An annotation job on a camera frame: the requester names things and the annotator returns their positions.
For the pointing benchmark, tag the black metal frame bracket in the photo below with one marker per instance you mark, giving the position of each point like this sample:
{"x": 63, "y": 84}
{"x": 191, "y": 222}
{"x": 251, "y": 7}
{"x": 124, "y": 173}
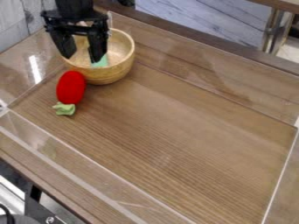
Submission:
{"x": 35, "y": 210}

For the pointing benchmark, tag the clear acrylic tray walls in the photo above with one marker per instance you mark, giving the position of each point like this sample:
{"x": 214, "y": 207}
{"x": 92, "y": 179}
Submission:
{"x": 190, "y": 142}

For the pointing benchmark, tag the red plush fruit green leaves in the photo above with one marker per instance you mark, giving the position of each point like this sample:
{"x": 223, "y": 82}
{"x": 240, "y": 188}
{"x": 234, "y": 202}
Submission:
{"x": 69, "y": 92}

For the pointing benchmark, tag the wooden bowl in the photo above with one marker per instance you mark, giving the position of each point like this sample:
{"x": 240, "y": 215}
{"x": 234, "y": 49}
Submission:
{"x": 120, "y": 57}

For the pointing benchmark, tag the green rectangular block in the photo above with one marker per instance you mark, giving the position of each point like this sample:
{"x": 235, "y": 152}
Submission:
{"x": 101, "y": 63}

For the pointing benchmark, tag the metal table leg background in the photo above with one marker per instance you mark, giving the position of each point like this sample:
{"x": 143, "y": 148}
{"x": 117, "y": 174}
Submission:
{"x": 276, "y": 30}

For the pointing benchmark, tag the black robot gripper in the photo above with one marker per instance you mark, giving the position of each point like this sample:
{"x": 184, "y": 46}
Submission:
{"x": 75, "y": 18}

